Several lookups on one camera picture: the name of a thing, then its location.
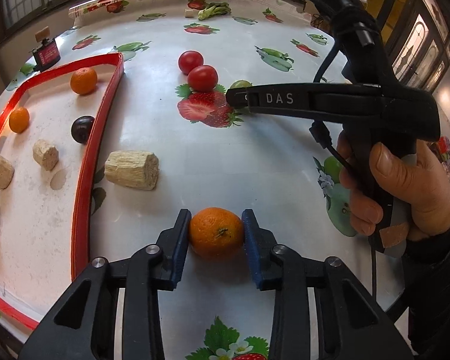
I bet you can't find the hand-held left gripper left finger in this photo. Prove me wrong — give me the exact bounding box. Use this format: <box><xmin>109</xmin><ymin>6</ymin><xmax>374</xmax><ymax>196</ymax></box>
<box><xmin>18</xmin><ymin>208</ymin><xmax>193</xmax><ymax>360</ymax></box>

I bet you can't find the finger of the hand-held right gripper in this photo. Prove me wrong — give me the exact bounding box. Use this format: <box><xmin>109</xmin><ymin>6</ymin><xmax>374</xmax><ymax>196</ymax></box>
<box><xmin>225</xmin><ymin>82</ymin><xmax>316</xmax><ymax>120</ymax></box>

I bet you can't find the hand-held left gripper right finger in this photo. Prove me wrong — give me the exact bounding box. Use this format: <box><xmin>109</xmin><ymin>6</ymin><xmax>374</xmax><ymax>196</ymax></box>
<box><xmin>241</xmin><ymin>208</ymin><xmax>415</xmax><ymax>360</ymax></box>

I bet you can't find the person's right forearm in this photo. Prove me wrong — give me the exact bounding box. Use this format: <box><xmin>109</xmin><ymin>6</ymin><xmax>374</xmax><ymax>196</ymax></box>
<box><xmin>407</xmin><ymin>199</ymin><xmax>450</xmax><ymax>355</ymax></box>

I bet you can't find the green leafy vegetable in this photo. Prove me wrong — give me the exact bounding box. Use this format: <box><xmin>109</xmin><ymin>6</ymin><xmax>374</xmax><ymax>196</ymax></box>
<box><xmin>197</xmin><ymin>2</ymin><xmax>232</xmax><ymax>21</ymax></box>

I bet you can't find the floral patterned cloth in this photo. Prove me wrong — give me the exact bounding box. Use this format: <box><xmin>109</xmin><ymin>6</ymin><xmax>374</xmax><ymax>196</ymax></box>
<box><xmin>437</xmin><ymin>137</ymin><xmax>450</xmax><ymax>181</ymax></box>

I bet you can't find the person's right hand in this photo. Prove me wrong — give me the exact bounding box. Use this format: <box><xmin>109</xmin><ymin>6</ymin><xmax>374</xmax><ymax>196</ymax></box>
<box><xmin>337</xmin><ymin>133</ymin><xmax>450</xmax><ymax>244</ymax></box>

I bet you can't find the red rimmed white tray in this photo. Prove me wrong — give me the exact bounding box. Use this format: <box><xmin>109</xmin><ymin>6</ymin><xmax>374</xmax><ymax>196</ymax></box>
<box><xmin>0</xmin><ymin>53</ymin><xmax>125</xmax><ymax>331</ymax></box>

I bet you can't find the red label black jar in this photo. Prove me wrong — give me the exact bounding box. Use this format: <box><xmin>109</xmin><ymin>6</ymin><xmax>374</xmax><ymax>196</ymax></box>
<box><xmin>32</xmin><ymin>37</ymin><xmax>61</xmax><ymax>73</ymax></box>

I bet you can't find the red tomato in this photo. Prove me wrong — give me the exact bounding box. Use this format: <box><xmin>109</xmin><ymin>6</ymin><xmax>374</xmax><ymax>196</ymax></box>
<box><xmin>178</xmin><ymin>50</ymin><xmax>204</xmax><ymax>75</ymax></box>
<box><xmin>187</xmin><ymin>65</ymin><xmax>218</xmax><ymax>92</ymax></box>

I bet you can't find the stained glass door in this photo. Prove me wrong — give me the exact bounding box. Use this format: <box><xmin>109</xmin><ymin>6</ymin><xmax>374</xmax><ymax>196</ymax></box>
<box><xmin>390</xmin><ymin>0</ymin><xmax>450</xmax><ymax>94</ymax></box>

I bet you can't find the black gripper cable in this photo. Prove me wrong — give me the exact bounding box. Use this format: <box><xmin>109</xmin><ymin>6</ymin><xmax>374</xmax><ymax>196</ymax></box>
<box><xmin>309</xmin><ymin>22</ymin><xmax>379</xmax><ymax>297</ymax></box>

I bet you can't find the dark purple plum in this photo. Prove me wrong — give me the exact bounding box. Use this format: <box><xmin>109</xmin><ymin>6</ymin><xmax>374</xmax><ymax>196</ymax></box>
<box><xmin>71</xmin><ymin>115</ymin><xmax>95</xmax><ymax>145</ymax></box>

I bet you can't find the orange mandarin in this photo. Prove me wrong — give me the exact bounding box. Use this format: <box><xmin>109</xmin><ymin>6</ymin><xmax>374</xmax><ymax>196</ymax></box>
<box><xmin>8</xmin><ymin>107</ymin><xmax>30</xmax><ymax>134</ymax></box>
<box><xmin>188</xmin><ymin>207</ymin><xmax>245</xmax><ymax>261</ymax></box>
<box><xmin>70</xmin><ymin>67</ymin><xmax>98</xmax><ymax>95</ymax></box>

